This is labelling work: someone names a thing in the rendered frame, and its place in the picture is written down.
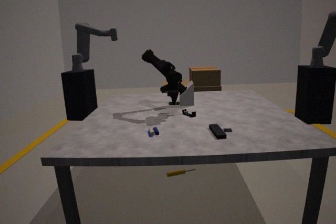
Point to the yellow screwdriver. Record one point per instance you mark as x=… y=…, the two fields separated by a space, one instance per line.
x=178 y=172

